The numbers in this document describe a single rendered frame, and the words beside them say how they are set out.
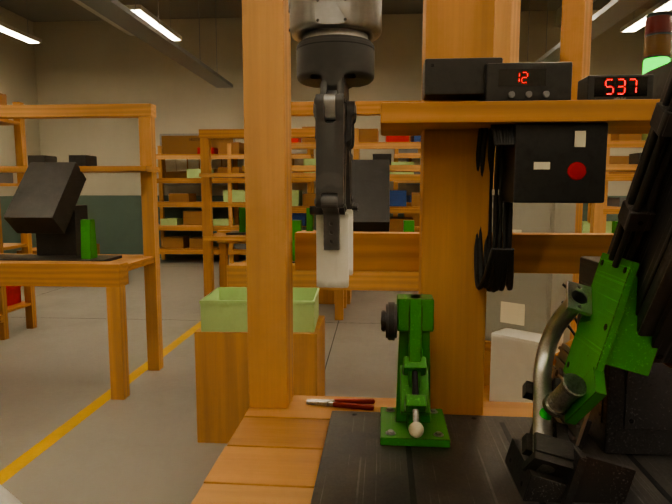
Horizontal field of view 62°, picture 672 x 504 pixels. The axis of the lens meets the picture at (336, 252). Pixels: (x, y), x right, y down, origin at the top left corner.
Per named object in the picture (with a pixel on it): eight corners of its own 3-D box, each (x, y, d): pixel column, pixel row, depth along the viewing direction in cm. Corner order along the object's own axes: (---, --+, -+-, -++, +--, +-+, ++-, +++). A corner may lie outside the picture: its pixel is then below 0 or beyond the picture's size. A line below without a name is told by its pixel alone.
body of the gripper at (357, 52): (302, 52, 58) (303, 143, 59) (289, 29, 50) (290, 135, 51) (375, 51, 58) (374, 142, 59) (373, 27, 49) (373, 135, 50)
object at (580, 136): (605, 203, 106) (610, 122, 104) (513, 202, 107) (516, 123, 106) (582, 201, 118) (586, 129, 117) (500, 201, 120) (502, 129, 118)
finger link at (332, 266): (348, 212, 52) (348, 212, 51) (348, 286, 53) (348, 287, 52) (316, 212, 52) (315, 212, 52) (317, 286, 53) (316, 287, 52)
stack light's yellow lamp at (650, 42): (675, 56, 114) (676, 33, 113) (649, 56, 114) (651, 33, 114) (663, 61, 119) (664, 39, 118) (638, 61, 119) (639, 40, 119)
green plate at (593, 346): (641, 411, 83) (689, 276, 80) (586, 396, 84) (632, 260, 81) (610, 384, 95) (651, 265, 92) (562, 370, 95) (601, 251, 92)
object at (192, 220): (311, 264, 1029) (310, 141, 1004) (151, 263, 1051) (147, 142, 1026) (314, 260, 1083) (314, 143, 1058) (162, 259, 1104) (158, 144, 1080)
